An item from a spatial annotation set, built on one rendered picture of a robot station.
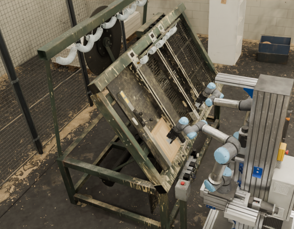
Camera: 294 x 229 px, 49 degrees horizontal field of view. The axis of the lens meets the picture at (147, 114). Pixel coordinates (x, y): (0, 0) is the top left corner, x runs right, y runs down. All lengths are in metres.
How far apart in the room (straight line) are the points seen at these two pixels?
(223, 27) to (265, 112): 4.44
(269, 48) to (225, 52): 0.88
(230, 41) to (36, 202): 4.71
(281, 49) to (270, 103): 4.75
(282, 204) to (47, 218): 2.78
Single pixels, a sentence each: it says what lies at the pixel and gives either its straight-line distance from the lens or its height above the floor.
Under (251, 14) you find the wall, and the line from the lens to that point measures 8.18.
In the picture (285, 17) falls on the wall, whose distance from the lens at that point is 8.09.
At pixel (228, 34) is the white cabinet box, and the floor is 0.68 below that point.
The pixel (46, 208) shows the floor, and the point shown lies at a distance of 4.56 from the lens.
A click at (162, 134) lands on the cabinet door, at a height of 1.14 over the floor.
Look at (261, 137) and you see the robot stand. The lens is 2.75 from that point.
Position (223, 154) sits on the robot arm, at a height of 1.66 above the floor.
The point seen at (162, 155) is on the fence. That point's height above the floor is 1.04.
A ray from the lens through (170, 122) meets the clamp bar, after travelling 3.52.
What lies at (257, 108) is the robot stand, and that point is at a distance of 2.59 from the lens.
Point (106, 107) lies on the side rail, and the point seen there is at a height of 1.72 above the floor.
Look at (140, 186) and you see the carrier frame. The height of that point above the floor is 0.76.
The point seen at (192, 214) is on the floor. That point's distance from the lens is 4.17.
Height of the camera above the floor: 3.34
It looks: 36 degrees down
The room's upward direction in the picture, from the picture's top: 6 degrees counter-clockwise
